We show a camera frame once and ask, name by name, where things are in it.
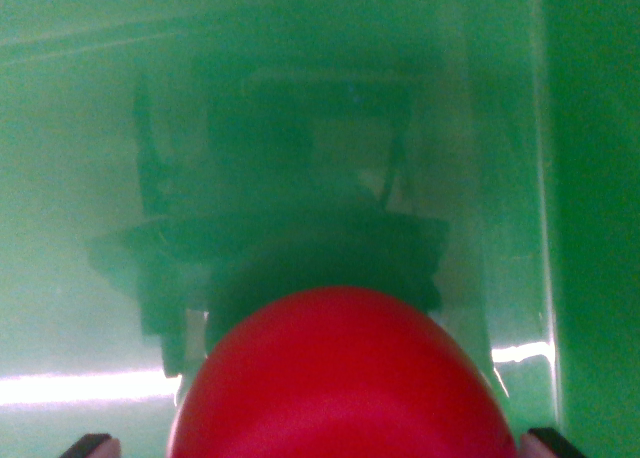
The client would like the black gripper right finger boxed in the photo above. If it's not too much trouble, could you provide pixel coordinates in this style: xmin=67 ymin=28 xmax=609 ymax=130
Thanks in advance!
xmin=519 ymin=427 xmax=587 ymax=458

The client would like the red toy apple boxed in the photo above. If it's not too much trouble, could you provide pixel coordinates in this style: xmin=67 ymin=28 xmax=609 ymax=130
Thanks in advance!
xmin=164 ymin=286 xmax=519 ymax=458

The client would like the green plastic bin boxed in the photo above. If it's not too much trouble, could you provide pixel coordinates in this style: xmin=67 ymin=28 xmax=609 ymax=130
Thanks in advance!
xmin=0 ymin=0 xmax=640 ymax=458

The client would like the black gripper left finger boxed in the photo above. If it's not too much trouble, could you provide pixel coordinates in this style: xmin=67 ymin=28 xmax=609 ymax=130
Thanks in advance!
xmin=58 ymin=432 xmax=122 ymax=458

